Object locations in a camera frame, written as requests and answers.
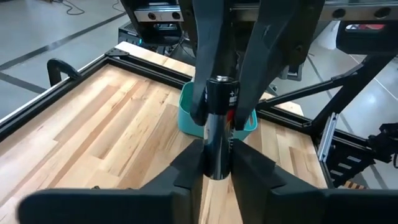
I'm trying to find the teal plastic bin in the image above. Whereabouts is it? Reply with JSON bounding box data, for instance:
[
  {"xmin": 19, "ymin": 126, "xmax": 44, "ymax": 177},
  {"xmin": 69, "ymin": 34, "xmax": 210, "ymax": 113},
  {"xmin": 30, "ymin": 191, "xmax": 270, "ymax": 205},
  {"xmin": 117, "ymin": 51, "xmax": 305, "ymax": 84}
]
[{"xmin": 177, "ymin": 81, "xmax": 259, "ymax": 141}]

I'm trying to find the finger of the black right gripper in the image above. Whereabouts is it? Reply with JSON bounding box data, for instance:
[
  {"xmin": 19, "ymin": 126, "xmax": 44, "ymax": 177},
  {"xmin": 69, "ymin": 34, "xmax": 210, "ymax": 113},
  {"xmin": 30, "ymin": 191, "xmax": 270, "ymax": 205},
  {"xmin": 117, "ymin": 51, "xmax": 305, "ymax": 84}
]
[
  {"xmin": 234, "ymin": 0, "xmax": 326, "ymax": 131},
  {"xmin": 189, "ymin": 0, "xmax": 233, "ymax": 127}
]

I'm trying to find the black yellow hazard mat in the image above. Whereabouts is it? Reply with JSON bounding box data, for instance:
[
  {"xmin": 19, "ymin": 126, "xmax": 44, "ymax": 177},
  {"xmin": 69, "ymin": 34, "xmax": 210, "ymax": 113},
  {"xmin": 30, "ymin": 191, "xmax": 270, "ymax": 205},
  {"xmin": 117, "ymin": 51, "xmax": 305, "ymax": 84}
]
[{"xmin": 341, "ymin": 180, "xmax": 368, "ymax": 190}]

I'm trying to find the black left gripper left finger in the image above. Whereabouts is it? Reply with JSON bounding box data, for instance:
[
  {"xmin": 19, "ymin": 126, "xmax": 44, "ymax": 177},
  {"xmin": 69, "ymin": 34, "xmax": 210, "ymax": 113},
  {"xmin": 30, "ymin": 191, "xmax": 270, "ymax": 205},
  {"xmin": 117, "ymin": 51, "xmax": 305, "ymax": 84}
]
[{"xmin": 17, "ymin": 138, "xmax": 206, "ymax": 224}]

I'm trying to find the black frame clamp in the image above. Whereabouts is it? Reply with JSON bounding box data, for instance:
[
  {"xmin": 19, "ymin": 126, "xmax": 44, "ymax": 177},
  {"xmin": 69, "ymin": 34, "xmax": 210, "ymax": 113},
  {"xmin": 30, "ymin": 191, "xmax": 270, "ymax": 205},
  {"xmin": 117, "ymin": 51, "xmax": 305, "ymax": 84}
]
[{"xmin": 46, "ymin": 58, "xmax": 82, "ymax": 88}]

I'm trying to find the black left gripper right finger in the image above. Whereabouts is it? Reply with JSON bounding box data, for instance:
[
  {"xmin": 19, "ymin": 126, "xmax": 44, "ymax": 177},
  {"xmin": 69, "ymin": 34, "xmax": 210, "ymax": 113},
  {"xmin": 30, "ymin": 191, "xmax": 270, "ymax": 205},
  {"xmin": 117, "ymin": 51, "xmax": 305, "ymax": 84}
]
[{"xmin": 229, "ymin": 139, "xmax": 398, "ymax": 224}]

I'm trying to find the silver black Energizer battery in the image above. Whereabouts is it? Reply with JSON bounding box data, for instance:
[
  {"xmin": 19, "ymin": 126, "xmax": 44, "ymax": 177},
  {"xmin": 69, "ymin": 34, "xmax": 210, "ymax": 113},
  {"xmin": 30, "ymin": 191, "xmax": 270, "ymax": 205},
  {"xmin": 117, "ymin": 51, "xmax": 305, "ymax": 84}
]
[{"xmin": 203, "ymin": 75, "xmax": 241, "ymax": 181}]

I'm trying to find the black aluminium table frame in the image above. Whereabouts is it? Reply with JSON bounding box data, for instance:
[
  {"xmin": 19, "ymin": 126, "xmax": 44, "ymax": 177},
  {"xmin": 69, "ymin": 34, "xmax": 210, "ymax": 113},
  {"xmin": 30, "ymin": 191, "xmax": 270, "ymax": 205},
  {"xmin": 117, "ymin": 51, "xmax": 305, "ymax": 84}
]
[{"xmin": 0, "ymin": 48, "xmax": 398, "ymax": 190}]

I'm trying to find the black RGB computer tower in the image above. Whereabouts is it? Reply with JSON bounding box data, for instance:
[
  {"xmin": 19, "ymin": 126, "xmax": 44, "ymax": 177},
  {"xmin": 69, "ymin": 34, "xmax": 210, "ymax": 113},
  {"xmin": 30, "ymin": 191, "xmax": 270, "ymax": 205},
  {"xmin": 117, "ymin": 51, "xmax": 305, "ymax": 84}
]
[{"xmin": 117, "ymin": 21, "xmax": 142, "ymax": 46}]

